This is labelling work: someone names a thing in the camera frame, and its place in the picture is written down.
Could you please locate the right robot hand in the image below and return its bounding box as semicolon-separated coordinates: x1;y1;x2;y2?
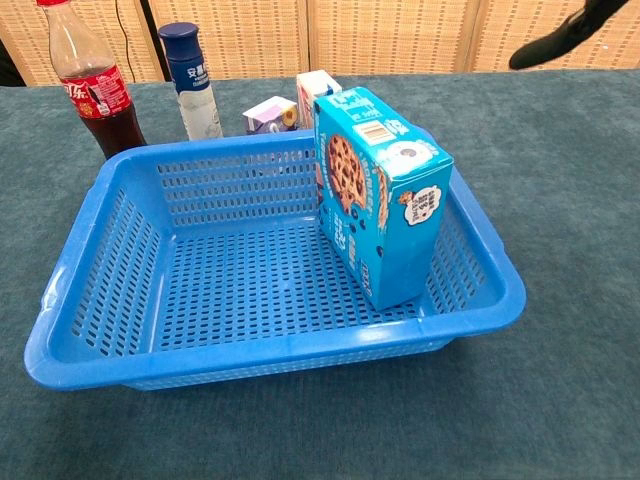
508;0;632;71

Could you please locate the blue cookie box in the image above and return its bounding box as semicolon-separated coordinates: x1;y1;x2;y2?
312;86;455;312

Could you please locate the white milk carton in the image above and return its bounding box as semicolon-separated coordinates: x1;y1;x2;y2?
295;70;344;131

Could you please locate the purple milk carton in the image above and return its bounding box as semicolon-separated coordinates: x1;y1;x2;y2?
242;95;301;136

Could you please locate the white bottle blue cap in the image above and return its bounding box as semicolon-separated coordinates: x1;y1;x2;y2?
157;22;225;142

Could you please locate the cola bottle red cap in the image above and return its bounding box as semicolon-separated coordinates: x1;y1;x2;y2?
35;0;149;160

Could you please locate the blue plastic perforated basket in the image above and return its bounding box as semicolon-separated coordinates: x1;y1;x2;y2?
23;124;528;392

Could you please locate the bamboo folding screen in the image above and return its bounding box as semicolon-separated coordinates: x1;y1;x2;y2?
0;0;640;87

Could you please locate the teal carpet table cloth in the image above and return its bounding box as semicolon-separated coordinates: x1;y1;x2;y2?
0;68;640;480

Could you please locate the thin black hanging cable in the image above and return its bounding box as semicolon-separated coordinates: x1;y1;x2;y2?
114;0;137;84

